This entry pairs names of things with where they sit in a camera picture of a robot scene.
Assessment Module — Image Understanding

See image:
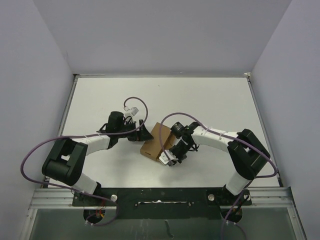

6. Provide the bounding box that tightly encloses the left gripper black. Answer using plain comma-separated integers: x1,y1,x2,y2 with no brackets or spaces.
116,119,153,141

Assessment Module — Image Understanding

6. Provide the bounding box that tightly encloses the brown cardboard box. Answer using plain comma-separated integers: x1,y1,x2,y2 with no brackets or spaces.
140,122,176,162

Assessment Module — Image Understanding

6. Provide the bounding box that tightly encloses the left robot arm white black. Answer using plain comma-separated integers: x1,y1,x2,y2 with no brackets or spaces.
41,111,154,206

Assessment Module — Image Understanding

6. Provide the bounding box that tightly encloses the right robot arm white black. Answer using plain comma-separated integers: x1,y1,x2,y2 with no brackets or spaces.
159,121,271,205

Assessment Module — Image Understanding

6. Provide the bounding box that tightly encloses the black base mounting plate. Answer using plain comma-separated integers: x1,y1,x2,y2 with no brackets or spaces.
72,186,251,221

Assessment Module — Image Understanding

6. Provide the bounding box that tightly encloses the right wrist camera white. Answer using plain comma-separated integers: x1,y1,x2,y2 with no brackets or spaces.
158,150,178,167

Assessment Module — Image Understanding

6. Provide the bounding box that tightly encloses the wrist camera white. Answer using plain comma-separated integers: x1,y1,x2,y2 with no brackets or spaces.
123,106,139,117
158,150,178,167

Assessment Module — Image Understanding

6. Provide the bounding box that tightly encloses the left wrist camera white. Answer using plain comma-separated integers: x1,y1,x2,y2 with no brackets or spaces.
123,106,139,117

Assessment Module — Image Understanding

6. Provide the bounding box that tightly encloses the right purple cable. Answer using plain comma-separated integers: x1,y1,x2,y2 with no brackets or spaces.
158,112,279,240

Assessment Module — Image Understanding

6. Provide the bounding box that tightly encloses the purple cable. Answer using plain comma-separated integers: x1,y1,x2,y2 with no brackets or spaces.
19,96,149,228
158,112,279,240

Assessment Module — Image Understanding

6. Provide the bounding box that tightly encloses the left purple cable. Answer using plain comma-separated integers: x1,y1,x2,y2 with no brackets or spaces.
19,96,149,228

